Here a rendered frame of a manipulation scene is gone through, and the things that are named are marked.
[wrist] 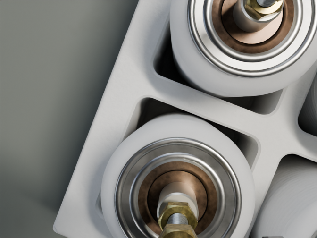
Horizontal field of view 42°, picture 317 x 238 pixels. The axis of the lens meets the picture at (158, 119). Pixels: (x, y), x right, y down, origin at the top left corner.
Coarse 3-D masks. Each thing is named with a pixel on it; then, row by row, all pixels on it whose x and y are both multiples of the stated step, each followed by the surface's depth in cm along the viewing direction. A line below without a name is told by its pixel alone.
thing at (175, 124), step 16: (176, 112) 39; (144, 128) 25; (160, 128) 25; (176, 128) 25; (192, 128) 25; (208, 128) 25; (128, 144) 25; (144, 144) 25; (224, 144) 25; (112, 160) 25; (240, 160) 25; (112, 176) 25; (240, 176) 25; (112, 192) 25; (112, 208) 25; (112, 224) 25; (240, 224) 25
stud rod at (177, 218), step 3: (174, 213) 20; (177, 213) 20; (180, 213) 20; (171, 216) 20; (174, 216) 20; (177, 216) 19; (180, 216) 20; (183, 216) 20; (168, 219) 20; (171, 219) 19; (174, 219) 19; (177, 219) 19; (180, 219) 19; (183, 219) 19; (186, 219) 20; (168, 222) 19; (171, 222) 19; (174, 222) 19; (177, 222) 19; (180, 222) 19; (183, 222) 19; (186, 222) 19
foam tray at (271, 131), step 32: (160, 0) 31; (128, 32) 32; (160, 32) 31; (128, 64) 32; (160, 64) 41; (128, 96) 32; (160, 96) 32; (192, 96) 32; (256, 96) 41; (288, 96) 31; (96, 128) 32; (128, 128) 33; (224, 128) 42; (256, 128) 31; (288, 128) 31; (96, 160) 32; (256, 160) 32; (96, 192) 32; (256, 192) 32; (64, 224) 32; (96, 224) 32
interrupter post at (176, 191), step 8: (168, 184) 25; (176, 184) 24; (184, 184) 24; (168, 192) 22; (176, 192) 22; (184, 192) 22; (192, 192) 24; (160, 200) 22; (168, 200) 22; (176, 200) 22; (184, 200) 22; (192, 200) 22; (160, 208) 22; (192, 208) 22
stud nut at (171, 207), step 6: (168, 204) 20; (174, 204) 20; (180, 204) 20; (186, 204) 20; (168, 210) 20; (174, 210) 20; (180, 210) 20; (186, 210) 20; (162, 216) 20; (168, 216) 20; (186, 216) 20; (192, 216) 20; (162, 222) 20; (192, 222) 20; (162, 228) 20; (192, 228) 20
